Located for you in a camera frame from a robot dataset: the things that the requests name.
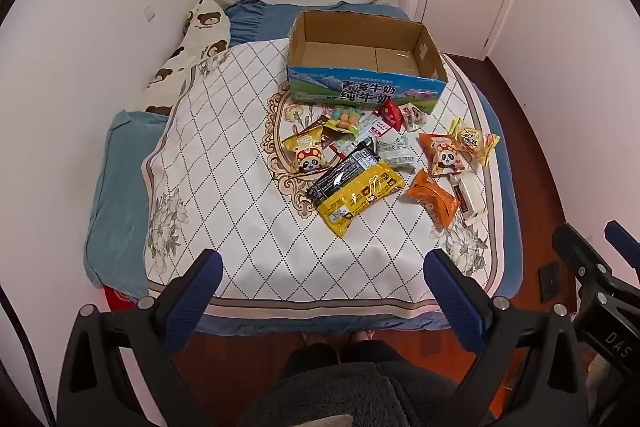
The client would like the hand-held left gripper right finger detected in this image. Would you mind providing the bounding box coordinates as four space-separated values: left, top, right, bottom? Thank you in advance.
423 248 589 427

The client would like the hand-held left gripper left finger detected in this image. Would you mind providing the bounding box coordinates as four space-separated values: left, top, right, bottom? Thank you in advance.
56 248 236 427

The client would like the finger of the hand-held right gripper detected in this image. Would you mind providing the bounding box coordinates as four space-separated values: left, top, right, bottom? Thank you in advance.
551 222 622 304
604 220 640 279

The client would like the white snack packet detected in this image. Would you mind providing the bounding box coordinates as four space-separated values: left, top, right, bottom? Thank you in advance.
450 172 488 224

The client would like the yellow candy packet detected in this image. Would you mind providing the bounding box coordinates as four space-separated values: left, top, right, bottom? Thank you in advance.
447 118 501 168

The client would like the printed cardboard box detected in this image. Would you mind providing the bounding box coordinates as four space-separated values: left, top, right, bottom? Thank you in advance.
286 10 448 114

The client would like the dark floor box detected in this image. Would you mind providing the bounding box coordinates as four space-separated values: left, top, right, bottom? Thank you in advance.
537 261 564 304

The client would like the red bag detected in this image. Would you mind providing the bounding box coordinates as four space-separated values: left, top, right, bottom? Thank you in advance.
101 285 139 312

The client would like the plain orange snack packet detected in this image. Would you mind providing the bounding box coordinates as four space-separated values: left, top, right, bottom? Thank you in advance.
404 170 461 230

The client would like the white diamond-pattern blanket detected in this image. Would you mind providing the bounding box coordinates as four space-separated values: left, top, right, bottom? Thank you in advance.
141 38 506 323

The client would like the large yellow snack packet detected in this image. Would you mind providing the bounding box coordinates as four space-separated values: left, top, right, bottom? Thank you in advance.
316 159 405 239

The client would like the person's dark fuzzy clothing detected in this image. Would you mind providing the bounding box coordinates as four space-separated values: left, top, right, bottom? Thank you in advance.
240 341 501 427

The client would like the orange panda snack packet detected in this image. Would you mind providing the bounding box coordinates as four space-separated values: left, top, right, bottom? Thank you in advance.
418 133 473 178

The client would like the silver snack packet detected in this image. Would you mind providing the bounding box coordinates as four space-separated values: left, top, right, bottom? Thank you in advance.
376 134 417 170

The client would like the black snack packet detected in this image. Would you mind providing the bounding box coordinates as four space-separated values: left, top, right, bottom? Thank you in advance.
306 146 382 208

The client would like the yellow panda snack packet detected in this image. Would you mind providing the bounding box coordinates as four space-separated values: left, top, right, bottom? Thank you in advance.
280 123 337 175

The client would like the small white brown packet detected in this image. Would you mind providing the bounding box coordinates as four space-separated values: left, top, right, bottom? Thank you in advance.
400 103 427 130

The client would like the red and white packet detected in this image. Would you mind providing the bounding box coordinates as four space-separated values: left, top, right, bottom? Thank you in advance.
357 112 392 142

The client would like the red snack packet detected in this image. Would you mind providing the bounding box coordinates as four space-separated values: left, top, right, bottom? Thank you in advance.
377 101 405 132

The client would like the colourful candy bag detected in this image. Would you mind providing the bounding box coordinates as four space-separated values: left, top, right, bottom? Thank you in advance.
322 106 365 138

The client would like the bear print pillow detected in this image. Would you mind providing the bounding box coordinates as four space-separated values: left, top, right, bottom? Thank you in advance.
139 0 232 115

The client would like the black cable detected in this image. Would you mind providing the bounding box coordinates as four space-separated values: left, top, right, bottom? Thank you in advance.
0 283 56 427

